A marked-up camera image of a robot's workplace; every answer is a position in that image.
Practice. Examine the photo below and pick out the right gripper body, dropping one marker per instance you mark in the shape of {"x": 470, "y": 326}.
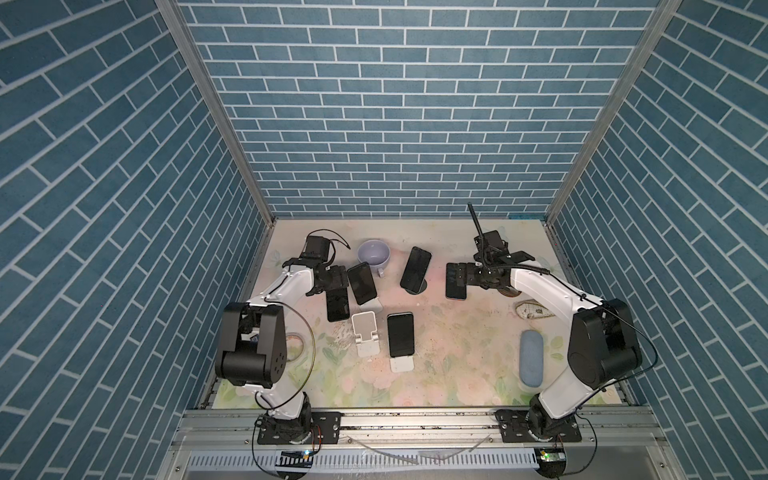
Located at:
{"x": 477, "y": 275}

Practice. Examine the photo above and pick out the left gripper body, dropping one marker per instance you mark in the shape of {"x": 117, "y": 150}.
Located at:
{"x": 332, "y": 277}

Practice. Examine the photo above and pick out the wooden base metal stand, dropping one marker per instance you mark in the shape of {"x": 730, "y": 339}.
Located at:
{"x": 508, "y": 291}

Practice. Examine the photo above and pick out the purple-cased black phone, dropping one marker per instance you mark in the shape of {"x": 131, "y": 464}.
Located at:
{"x": 455, "y": 281}

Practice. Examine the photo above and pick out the white stand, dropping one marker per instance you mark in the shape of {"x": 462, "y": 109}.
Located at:
{"x": 373, "y": 305}
{"x": 402, "y": 364}
{"x": 366, "y": 335}

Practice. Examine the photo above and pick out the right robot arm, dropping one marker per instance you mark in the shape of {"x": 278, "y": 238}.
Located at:
{"x": 602, "y": 345}

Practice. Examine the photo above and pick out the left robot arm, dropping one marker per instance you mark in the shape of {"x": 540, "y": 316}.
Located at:
{"x": 252, "y": 350}

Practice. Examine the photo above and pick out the black round stand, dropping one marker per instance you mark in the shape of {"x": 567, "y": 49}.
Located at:
{"x": 422, "y": 287}

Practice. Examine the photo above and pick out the teal-edged phone on round stand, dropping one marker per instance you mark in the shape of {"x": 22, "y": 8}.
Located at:
{"x": 415, "y": 269}

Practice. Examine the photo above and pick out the lavender mug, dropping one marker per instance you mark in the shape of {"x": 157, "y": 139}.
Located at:
{"x": 376, "y": 253}

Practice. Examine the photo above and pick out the map-patterned pouch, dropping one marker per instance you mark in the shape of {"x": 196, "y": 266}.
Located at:
{"x": 532, "y": 310}

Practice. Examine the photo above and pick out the blue glasses case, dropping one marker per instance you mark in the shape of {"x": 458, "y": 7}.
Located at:
{"x": 531, "y": 358}

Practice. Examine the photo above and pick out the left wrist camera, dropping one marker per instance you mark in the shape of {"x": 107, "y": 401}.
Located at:
{"x": 317, "y": 248}

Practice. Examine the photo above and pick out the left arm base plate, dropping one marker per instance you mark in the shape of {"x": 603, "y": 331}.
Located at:
{"x": 272, "y": 431}

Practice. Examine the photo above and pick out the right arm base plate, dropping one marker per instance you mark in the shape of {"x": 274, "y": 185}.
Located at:
{"x": 529, "y": 426}

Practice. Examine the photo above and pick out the aluminium rail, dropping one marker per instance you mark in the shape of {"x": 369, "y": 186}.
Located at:
{"x": 446, "y": 427}

